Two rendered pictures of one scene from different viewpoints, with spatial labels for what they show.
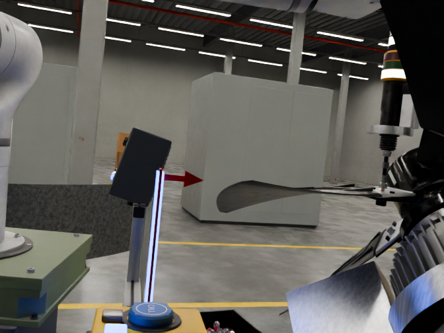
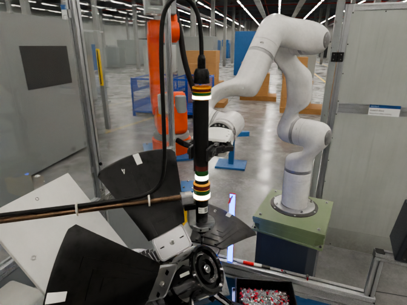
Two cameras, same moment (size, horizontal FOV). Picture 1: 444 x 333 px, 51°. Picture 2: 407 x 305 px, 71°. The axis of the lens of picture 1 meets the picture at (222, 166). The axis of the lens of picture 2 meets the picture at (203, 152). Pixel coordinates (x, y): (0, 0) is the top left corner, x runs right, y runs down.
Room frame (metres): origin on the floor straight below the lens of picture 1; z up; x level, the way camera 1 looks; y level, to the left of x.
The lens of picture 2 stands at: (1.07, -0.82, 1.73)
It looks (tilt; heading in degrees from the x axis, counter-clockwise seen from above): 21 degrees down; 121
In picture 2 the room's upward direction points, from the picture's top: straight up
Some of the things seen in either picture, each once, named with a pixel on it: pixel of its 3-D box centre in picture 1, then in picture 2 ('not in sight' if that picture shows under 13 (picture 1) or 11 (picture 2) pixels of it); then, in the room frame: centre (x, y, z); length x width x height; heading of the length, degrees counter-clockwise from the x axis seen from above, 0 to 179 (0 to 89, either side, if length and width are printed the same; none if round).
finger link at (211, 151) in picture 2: not in sight; (215, 152); (0.75, -0.23, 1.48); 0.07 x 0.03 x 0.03; 101
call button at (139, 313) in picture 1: (150, 316); not in sight; (0.41, 0.05, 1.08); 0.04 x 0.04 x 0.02
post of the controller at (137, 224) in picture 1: (135, 242); (373, 273); (1.17, 0.20, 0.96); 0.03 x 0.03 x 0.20; 11
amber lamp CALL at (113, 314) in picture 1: (112, 315); not in sight; (0.40, 0.08, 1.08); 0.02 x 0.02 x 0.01; 11
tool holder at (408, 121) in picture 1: (399, 103); (198, 209); (0.72, -0.26, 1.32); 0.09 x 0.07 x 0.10; 46
